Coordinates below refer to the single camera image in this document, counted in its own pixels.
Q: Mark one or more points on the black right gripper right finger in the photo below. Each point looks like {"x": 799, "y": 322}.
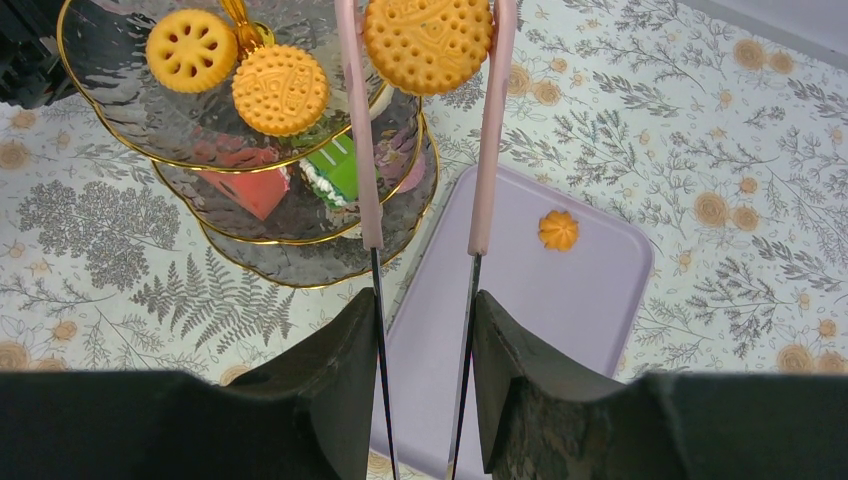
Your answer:
{"x": 543, "y": 415}

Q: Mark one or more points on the lilac plastic tray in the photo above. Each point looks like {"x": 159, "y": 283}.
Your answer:
{"x": 583, "y": 302}

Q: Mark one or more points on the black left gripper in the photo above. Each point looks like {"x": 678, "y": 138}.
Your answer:
{"x": 32, "y": 73}

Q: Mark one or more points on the orange swirl cookie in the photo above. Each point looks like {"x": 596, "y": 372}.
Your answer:
{"x": 558, "y": 230}

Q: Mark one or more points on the yellow jam-dot cookie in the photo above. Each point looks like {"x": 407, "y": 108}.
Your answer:
{"x": 191, "y": 51}

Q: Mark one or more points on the green striped cake piece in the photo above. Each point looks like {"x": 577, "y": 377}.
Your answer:
{"x": 331, "y": 172}

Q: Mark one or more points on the pink handled tongs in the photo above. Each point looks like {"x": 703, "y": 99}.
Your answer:
{"x": 499, "y": 58}

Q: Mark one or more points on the pink cake slice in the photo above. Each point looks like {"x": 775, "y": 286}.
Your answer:
{"x": 259, "y": 193}

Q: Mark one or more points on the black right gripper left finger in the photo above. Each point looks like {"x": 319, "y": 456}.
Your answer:
{"x": 305, "y": 414}

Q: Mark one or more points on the three-tier glass cake stand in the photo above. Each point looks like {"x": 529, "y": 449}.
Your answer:
{"x": 304, "y": 242}

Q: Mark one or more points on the pink sugared cake ball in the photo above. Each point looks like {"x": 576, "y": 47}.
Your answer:
{"x": 399, "y": 160}

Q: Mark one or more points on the yellow round biscuit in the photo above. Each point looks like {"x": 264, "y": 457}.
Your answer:
{"x": 428, "y": 47}
{"x": 280, "y": 90}

